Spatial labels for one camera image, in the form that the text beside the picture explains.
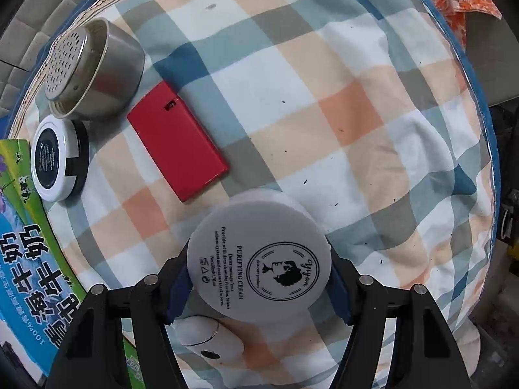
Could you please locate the red box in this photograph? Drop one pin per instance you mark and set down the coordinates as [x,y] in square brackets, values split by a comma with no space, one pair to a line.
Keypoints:
[174,146]

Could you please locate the black and white round jar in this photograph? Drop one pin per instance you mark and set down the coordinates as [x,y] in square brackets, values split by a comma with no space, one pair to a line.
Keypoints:
[50,158]

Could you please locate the grey table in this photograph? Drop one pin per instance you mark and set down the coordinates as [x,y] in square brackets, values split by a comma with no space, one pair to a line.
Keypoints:
[494,56]

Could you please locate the white oval device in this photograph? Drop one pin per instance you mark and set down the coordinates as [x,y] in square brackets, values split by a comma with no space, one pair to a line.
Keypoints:
[194,332]

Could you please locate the cardboard box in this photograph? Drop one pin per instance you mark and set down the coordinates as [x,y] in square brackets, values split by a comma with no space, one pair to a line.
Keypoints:
[24,251]

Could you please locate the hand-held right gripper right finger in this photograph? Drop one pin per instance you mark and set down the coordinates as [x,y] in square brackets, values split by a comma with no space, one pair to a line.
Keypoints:
[338,283]

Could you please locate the grey quilted folding mattress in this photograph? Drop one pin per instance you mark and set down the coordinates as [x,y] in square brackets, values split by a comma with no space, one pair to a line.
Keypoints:
[36,12]

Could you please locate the white cream jar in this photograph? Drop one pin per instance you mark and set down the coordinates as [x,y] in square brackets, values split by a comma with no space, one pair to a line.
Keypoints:
[251,231]

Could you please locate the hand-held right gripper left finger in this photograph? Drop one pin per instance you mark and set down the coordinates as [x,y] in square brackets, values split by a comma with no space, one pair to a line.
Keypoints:
[178,287]

